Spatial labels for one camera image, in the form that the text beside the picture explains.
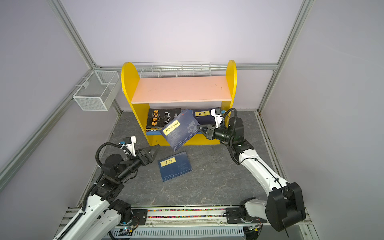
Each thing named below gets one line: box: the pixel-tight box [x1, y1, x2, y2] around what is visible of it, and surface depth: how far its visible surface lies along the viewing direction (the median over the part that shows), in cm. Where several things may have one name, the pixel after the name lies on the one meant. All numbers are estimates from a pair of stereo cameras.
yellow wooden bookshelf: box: [121, 60, 237, 146], surface depth 74 cm
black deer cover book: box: [146, 108, 182, 130], surface depth 93 cm
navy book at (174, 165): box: [158, 151, 193, 182], surface depth 92 cm
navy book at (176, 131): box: [159, 109, 201, 152], surface depth 75 cm
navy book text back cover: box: [192, 108, 216, 126], surface depth 93 cm
